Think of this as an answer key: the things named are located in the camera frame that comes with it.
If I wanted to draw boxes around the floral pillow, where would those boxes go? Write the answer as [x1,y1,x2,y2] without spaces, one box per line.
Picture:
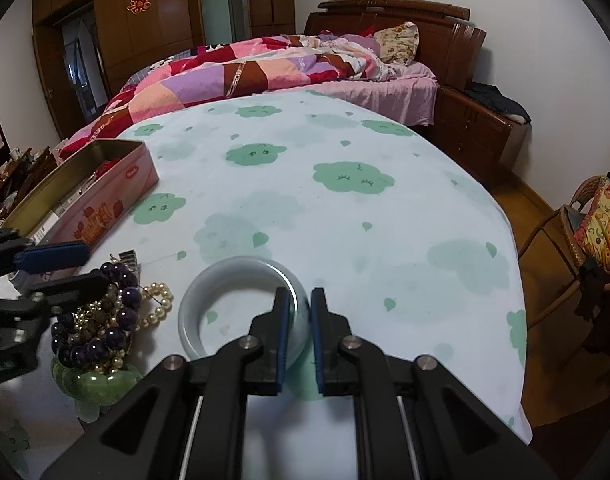
[374,21,420,65]

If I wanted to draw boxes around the pink tin box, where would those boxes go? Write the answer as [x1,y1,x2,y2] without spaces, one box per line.
[2,139,160,281]

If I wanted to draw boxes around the pearl necklace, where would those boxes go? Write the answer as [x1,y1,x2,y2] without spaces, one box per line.
[134,282,174,332]

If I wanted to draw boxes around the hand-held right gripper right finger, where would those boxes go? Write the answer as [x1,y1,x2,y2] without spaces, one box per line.
[310,287,556,480]

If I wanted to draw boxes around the wicker chair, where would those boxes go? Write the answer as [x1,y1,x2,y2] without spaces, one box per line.
[517,175,610,361]

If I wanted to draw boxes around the dark clothes on nightstand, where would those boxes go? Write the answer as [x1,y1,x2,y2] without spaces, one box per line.
[465,81,532,123]

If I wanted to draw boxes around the green jade pendant red tassel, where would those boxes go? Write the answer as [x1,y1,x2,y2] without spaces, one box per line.
[51,355,144,423]

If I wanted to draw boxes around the purple bead bracelet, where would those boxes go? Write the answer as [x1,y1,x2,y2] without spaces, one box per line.
[50,261,143,368]

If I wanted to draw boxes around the patchwork quilt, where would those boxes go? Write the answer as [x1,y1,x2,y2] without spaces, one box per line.
[57,34,386,161]

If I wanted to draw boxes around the cluttered shelf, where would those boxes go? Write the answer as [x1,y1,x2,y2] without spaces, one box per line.
[0,110,58,226]

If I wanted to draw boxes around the colourful patterned cushion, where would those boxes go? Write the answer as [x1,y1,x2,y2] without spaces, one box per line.
[574,180,610,278]

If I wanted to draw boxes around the wooden nightstand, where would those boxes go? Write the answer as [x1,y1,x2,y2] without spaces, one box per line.
[430,85,530,186]

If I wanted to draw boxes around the watch with metal band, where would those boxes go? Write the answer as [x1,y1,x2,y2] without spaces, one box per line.
[109,249,142,277]

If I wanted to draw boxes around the pale jade bangle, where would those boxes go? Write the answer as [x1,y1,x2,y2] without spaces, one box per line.
[177,256,310,363]

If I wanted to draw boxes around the grey bead bracelet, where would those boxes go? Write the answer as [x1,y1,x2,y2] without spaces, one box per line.
[87,285,123,333]

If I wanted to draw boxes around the gold bead bracelet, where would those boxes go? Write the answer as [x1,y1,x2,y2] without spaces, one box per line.
[74,300,136,376]

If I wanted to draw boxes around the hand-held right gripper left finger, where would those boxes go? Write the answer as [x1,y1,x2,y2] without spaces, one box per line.
[40,287,293,480]

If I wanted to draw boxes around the pink bed sheet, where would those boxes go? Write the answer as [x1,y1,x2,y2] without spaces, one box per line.
[60,62,438,161]

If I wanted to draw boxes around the dark clothes on chair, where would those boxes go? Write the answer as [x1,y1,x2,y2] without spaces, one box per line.
[575,257,610,356]

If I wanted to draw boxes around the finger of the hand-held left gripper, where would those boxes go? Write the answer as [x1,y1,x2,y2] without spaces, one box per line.
[0,270,109,322]
[0,229,92,281]

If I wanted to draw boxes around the cloud-printed tablecloth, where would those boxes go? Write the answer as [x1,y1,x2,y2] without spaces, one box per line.
[0,89,533,480]

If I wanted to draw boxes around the wooden wardrobe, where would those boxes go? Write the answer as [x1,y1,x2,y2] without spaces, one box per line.
[31,0,296,141]

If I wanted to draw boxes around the wooden bed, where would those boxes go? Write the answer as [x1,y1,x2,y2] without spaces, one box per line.
[55,0,487,161]

